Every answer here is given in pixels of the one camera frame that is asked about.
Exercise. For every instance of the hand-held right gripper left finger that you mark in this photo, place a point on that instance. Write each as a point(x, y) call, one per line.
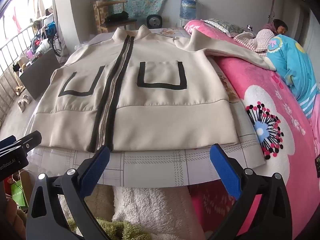
point(96, 170)

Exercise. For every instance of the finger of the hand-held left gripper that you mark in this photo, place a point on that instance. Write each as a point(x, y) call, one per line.
point(7, 140)
point(31, 140)

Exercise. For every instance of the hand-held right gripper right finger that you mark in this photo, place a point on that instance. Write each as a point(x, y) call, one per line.
point(223, 172)

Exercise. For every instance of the cream zip jacket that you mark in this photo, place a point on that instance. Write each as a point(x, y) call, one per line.
point(160, 110)

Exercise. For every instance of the green paper bag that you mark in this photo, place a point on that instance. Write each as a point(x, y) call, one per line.
point(18, 195)

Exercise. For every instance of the beige shoe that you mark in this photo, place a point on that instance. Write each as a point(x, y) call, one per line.
point(22, 106)
point(27, 98)

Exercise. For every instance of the metal railing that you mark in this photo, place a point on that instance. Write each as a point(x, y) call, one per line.
point(7, 80)

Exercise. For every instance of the green fluffy garment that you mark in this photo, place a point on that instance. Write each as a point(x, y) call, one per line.
point(112, 230)

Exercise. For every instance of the black flat board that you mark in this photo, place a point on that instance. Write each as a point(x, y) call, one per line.
point(40, 75)

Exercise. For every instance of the white fluffy robe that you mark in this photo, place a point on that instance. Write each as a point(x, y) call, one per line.
point(150, 210)

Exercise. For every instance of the pink floral blanket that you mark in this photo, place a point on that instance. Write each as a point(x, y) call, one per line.
point(275, 100)

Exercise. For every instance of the pile of bags and containers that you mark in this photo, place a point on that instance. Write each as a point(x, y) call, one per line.
point(37, 45)

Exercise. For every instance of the wheelchair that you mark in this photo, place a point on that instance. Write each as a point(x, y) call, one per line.
point(56, 42)

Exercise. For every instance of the light blue garment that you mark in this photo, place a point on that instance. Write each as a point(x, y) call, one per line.
point(290, 62)

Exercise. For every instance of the pink checked cloth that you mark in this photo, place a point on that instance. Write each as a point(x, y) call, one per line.
point(255, 41)

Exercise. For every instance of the hanging laundry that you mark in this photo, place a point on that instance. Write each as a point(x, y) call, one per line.
point(37, 2)

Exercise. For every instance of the wooden chair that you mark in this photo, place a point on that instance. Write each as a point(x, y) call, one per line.
point(117, 25)

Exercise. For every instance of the lace-trimmed grey pillow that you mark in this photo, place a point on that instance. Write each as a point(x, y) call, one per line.
point(225, 26)

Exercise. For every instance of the black clothing bundle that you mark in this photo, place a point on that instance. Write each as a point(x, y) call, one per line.
point(117, 17)

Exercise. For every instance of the white water dispenser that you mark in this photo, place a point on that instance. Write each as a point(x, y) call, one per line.
point(184, 23)

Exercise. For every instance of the black round speaker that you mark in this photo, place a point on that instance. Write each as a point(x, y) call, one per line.
point(154, 21)

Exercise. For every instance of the blue water bottle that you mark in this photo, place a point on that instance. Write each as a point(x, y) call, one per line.
point(188, 7)

